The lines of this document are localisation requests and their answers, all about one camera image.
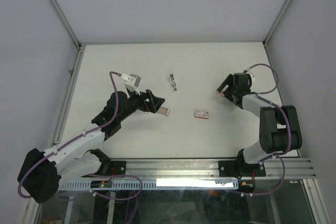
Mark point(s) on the right aluminium frame post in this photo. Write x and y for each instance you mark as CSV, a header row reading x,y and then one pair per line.
x,y
279,17

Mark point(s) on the staple box tray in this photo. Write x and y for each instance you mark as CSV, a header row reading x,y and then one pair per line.
x,y
163,111

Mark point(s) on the grey slotted cable duct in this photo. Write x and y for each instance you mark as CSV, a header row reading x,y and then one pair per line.
x,y
151,184

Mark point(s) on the black mounting plate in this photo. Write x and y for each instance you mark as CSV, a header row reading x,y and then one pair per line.
x,y
237,169
115,168

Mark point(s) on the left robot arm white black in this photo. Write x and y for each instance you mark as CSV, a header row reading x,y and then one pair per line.
x,y
43,172

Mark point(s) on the left aluminium frame post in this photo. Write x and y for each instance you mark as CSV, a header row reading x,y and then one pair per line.
x,y
65,23

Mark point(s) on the aluminium frame post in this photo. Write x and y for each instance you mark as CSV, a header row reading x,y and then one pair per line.
x,y
65,23
279,17

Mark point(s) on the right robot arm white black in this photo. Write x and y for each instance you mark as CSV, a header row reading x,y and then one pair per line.
x,y
279,129

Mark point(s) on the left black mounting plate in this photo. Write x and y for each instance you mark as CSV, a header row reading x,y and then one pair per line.
x,y
115,168

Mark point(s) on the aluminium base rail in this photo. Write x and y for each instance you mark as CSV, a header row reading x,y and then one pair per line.
x,y
206,168

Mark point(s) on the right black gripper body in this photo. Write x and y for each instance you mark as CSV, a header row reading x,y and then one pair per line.
x,y
233,91

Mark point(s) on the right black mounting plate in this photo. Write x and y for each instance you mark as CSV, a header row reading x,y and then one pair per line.
x,y
237,169

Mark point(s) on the red white staple box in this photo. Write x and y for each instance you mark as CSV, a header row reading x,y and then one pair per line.
x,y
201,114

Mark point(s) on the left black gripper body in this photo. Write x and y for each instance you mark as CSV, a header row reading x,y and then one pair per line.
x,y
135,102

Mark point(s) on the pink white mini stapler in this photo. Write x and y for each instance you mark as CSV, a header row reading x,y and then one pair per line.
x,y
222,94

